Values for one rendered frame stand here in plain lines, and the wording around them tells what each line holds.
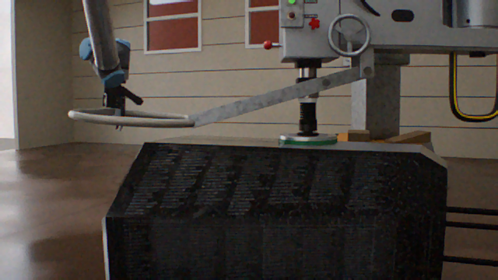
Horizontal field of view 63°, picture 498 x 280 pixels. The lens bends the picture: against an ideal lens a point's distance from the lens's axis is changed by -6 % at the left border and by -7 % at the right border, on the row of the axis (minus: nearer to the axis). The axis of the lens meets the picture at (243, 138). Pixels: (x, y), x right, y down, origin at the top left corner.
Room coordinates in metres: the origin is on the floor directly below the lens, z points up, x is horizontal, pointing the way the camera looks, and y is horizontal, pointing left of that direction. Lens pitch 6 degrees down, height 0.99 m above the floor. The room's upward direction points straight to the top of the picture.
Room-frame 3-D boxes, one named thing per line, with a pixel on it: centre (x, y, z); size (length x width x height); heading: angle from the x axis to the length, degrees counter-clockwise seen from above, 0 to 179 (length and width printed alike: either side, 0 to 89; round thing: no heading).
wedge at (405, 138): (1.98, -0.77, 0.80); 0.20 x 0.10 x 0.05; 105
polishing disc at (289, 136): (1.60, -0.24, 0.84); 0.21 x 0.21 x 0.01
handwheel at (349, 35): (1.48, -0.36, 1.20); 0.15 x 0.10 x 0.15; 89
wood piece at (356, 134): (1.99, -0.54, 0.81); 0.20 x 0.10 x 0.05; 165
